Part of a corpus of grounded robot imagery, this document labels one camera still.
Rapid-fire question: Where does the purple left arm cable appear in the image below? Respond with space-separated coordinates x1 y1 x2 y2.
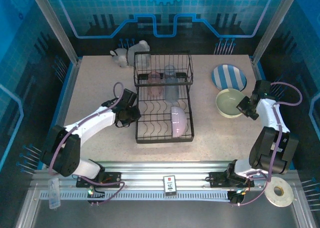
48 82 126 206

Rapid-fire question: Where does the black wire dish rack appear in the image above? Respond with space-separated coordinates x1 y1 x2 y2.
133 51 195 145

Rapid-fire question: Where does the pale green bowl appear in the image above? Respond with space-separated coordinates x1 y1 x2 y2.
215 88 248 119

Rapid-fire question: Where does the aluminium frame post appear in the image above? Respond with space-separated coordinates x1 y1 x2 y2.
251 0 302 63
27 0 82 63

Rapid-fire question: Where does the white slotted cable duct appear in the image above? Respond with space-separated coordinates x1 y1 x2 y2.
39 190 232 201

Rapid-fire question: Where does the white grey plush dog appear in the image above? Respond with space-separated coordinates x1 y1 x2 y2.
109 40 151 68

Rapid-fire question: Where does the grey tape roll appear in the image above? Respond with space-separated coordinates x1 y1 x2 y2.
264 176 295 208

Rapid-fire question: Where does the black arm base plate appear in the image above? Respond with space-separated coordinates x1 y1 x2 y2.
76 171 123 188
208 171 255 188

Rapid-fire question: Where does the grey transparent cup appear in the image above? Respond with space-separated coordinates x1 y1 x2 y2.
163 82 180 105

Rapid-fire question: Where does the lilac bowl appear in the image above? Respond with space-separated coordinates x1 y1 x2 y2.
170 106 188 138

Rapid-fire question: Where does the small number label card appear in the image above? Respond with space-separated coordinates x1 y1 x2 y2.
162 175 178 197

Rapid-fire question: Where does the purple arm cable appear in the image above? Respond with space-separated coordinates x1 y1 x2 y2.
48 82 126 206
231 81 304 207

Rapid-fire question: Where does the clear plastic packet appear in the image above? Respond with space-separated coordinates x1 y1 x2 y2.
48 177 62 210

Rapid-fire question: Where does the pink transparent cup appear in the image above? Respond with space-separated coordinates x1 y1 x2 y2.
147 71 163 98

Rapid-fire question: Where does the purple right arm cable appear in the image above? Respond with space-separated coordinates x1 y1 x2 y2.
231 81 304 207

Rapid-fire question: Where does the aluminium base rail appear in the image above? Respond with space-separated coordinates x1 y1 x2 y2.
29 160 302 192

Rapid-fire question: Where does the blue white striped plate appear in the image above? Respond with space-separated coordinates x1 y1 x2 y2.
211 64 248 91

